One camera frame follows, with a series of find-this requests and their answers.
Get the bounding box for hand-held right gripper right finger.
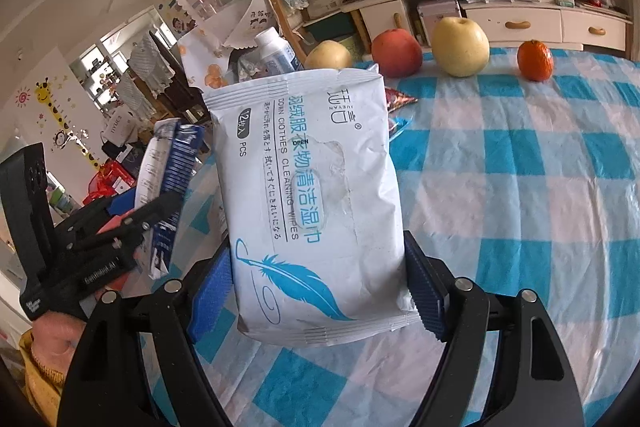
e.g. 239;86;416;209
402;231;586;427

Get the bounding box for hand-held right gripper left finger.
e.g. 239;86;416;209
60;252;236;427

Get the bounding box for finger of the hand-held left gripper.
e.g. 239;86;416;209
65;232;151;260
100;192;183;233

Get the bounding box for blue and white packet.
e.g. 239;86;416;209
134;119;207;280

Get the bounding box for white wet wipes packet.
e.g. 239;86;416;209
204;64;421;348

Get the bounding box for dark red snack wrapper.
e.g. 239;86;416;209
384;88;418;114

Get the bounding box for person's left forearm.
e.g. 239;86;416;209
20;304;88;413

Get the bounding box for red gift bags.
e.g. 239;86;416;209
82;159;138;208

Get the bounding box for blue checked tablecloth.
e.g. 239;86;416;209
120;47;640;427

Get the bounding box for dark wooden chair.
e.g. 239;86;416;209
147;29;211;122

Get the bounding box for white printed paper cloth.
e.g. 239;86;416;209
175;0;286;90

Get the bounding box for white bottle with blue label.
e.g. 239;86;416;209
254;27;303;75

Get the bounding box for light wooden chair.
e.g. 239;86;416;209
255;0;321;68

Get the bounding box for yellow pear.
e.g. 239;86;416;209
305;40;352;70

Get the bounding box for red apple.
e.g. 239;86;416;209
371;28;424;79

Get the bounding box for green box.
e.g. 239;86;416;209
305;14;358;40

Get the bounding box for large yellow apple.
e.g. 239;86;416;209
431;17;491;78

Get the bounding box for orange tangerine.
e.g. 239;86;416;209
516;40;555;82

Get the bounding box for silver box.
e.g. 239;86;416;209
417;0;463;48

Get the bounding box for cream cabinet with drawers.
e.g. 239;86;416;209
345;0;633;55

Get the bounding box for giraffe wall sticker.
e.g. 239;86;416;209
34;77;106;172

